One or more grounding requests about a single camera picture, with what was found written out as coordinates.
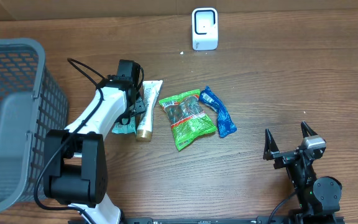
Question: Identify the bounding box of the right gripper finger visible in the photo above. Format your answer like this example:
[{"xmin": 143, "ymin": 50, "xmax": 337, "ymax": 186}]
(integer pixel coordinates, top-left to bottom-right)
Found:
[
  {"xmin": 263, "ymin": 128, "xmax": 280, "ymax": 161},
  {"xmin": 301, "ymin": 121, "xmax": 317, "ymax": 138}
]

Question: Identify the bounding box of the white tube gold cap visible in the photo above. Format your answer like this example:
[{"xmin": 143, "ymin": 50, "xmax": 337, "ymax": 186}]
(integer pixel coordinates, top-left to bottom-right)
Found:
[{"xmin": 136, "ymin": 80, "xmax": 163, "ymax": 141}]

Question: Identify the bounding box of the blue snack packet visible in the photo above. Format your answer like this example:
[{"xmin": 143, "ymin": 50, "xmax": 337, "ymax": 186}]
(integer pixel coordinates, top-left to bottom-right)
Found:
[{"xmin": 199, "ymin": 86, "xmax": 237, "ymax": 138}]

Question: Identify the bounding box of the teal small packet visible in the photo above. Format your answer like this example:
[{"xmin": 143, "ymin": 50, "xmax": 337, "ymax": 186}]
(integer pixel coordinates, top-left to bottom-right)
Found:
[{"xmin": 112, "ymin": 118, "xmax": 136, "ymax": 134}]

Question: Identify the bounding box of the green red snack bag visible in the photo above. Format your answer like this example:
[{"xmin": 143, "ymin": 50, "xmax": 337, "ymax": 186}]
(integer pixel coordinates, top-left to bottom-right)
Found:
[{"xmin": 158, "ymin": 89, "xmax": 217, "ymax": 151}]

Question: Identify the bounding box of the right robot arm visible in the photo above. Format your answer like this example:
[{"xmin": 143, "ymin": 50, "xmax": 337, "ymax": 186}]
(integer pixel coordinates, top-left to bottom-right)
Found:
[{"xmin": 263, "ymin": 121, "xmax": 343, "ymax": 223}]

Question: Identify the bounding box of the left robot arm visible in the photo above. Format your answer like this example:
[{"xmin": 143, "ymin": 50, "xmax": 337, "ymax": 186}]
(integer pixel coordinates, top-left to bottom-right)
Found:
[{"xmin": 33, "ymin": 59, "xmax": 145, "ymax": 224}]

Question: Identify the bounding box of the white barcode scanner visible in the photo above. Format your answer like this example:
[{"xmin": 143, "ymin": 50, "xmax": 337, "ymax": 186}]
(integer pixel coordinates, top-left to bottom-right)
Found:
[{"xmin": 191, "ymin": 7, "xmax": 219, "ymax": 51}]

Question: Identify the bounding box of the grey plastic mesh basket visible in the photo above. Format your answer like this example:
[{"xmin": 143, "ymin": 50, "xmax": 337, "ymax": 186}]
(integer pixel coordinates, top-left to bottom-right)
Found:
[{"xmin": 0, "ymin": 38, "xmax": 69, "ymax": 212}]

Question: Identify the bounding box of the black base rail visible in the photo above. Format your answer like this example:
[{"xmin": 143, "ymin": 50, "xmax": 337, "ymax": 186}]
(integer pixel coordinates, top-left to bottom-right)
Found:
[{"xmin": 66, "ymin": 216, "xmax": 345, "ymax": 224}]

